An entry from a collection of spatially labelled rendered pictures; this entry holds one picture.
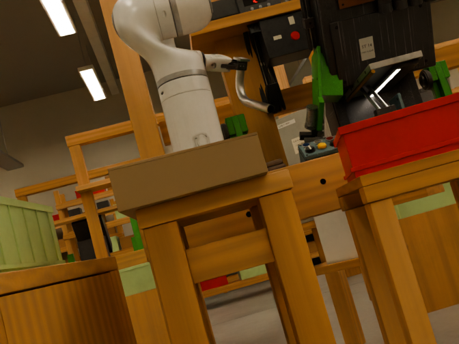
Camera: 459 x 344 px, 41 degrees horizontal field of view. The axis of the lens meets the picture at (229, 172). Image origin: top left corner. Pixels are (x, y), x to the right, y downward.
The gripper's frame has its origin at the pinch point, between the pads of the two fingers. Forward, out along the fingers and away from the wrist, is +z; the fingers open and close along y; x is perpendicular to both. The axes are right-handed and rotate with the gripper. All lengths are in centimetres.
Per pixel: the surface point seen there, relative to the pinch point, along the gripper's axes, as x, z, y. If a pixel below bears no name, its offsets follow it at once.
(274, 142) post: 27.3, 15.8, -5.8
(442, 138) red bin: -1, -1, -100
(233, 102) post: 15.3, 3.5, 7.2
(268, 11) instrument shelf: -19.2, 12.6, 5.7
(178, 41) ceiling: 87, 324, 849
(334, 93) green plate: 2.2, 15.2, -37.5
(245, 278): 377, 310, 482
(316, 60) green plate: -7.1, 11.5, -30.3
